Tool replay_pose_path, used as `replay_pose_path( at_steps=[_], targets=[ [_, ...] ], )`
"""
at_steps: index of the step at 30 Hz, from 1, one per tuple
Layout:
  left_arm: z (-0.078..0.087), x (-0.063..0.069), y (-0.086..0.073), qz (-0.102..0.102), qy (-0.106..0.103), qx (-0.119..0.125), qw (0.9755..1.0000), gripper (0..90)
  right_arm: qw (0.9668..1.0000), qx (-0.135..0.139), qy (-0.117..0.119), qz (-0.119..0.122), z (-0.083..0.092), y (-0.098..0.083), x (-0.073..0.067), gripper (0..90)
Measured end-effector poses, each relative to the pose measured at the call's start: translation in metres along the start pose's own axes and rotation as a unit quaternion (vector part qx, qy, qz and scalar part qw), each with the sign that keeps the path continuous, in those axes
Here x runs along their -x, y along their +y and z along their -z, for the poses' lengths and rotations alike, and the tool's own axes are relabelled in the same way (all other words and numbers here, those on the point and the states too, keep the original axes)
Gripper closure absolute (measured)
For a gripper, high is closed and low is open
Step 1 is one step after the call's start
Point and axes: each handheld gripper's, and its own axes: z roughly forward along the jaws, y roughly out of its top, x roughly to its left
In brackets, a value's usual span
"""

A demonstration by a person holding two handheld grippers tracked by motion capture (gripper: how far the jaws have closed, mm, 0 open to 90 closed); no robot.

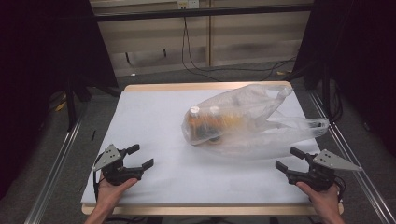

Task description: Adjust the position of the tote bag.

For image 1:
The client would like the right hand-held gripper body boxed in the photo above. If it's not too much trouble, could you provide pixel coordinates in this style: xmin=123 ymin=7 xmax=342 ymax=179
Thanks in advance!
xmin=286 ymin=148 xmax=363 ymax=192

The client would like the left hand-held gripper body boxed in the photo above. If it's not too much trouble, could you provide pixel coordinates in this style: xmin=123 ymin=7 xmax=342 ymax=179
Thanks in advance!
xmin=92 ymin=143 xmax=145 ymax=187

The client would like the clear plastic bag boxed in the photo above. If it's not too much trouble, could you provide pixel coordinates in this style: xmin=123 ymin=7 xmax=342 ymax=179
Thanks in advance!
xmin=180 ymin=82 xmax=331 ymax=161

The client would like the person's left hand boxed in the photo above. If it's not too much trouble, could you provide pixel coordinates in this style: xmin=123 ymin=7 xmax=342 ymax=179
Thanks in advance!
xmin=97 ymin=177 xmax=139 ymax=211

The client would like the person's right hand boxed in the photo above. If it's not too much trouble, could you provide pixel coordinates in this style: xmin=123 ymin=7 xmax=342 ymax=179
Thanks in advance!
xmin=295 ymin=181 xmax=343 ymax=219

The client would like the white table cover sheet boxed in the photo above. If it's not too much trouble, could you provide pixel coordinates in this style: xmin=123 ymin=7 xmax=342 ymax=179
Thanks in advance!
xmin=80 ymin=88 xmax=322 ymax=206

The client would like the orange bottle with white cap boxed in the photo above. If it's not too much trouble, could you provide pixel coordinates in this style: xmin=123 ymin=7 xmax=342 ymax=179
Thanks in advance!
xmin=205 ymin=105 xmax=247 ymax=138
xmin=184 ymin=105 xmax=208 ymax=143

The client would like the black curtain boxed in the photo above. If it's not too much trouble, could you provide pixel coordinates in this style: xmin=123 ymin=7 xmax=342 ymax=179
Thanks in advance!
xmin=292 ymin=0 xmax=396 ymax=157
xmin=0 ymin=0 xmax=120 ymax=200

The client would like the black horizontal bar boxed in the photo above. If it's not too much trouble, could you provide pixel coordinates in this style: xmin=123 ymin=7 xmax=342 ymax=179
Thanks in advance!
xmin=92 ymin=3 xmax=315 ymax=22

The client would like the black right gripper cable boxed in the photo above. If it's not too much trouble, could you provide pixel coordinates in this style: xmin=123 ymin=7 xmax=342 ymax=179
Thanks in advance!
xmin=332 ymin=175 xmax=347 ymax=203

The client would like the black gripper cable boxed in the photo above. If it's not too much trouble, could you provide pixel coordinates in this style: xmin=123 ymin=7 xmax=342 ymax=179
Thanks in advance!
xmin=92 ymin=152 xmax=106 ymax=202
xmin=332 ymin=175 xmax=347 ymax=203

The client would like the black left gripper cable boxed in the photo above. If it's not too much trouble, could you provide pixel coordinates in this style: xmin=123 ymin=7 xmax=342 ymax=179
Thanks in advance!
xmin=92 ymin=152 xmax=106 ymax=202

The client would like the metal floor rail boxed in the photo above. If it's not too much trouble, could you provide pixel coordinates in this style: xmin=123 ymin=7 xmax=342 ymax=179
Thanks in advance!
xmin=307 ymin=90 xmax=396 ymax=224
xmin=23 ymin=108 xmax=88 ymax=224

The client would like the black floor cable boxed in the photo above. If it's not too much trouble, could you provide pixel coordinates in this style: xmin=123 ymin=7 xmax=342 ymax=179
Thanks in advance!
xmin=184 ymin=18 xmax=298 ymax=82
xmin=180 ymin=16 xmax=216 ymax=83

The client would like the white wall socket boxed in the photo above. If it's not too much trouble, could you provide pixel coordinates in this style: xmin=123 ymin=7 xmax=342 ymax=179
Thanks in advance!
xmin=177 ymin=0 xmax=200 ymax=10

